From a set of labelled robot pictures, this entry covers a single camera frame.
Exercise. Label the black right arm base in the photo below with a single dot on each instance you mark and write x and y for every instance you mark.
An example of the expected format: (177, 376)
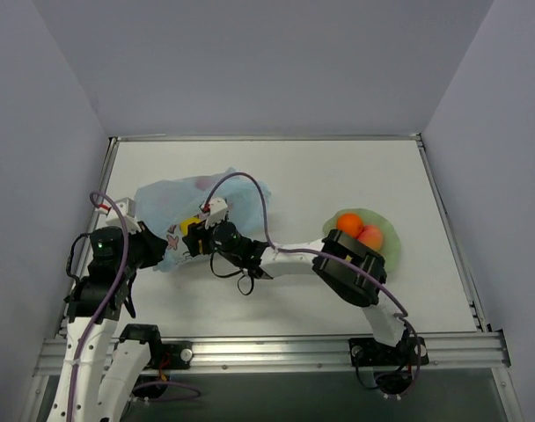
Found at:
(367, 352)

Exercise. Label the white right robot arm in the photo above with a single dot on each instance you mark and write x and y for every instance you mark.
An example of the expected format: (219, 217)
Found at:
(351, 269)

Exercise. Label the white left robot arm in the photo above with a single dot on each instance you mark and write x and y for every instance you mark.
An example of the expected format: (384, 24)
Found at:
(98, 375)

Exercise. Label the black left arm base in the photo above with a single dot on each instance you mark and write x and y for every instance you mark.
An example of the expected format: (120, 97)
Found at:
(175, 355)

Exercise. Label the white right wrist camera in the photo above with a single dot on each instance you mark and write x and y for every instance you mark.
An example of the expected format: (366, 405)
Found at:
(214, 211)

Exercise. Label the light blue plastic bag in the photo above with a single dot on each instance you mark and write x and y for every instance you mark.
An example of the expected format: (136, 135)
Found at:
(166, 207)

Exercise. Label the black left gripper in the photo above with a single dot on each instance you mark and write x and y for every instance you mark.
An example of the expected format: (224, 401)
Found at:
(150, 245)

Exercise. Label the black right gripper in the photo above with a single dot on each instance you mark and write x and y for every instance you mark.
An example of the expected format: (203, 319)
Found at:
(195, 240)

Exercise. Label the fake yellow pear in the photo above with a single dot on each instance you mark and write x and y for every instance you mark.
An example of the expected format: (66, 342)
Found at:
(189, 224)

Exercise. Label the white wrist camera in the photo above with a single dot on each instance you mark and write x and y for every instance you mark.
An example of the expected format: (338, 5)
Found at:
(214, 211)
(126, 210)

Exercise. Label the fake orange fruit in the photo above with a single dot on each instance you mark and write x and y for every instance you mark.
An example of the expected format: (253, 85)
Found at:
(351, 224)

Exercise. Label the fake pink peach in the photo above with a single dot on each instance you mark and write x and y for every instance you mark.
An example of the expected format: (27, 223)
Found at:
(372, 237)

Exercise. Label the aluminium front table rail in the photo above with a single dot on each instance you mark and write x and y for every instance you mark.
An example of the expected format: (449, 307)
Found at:
(331, 353)

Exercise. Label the green wavy glass bowl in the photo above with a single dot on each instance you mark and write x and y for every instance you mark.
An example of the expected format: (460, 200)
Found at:
(392, 246)

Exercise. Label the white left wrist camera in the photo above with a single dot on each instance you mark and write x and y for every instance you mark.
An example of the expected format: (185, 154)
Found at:
(126, 210)

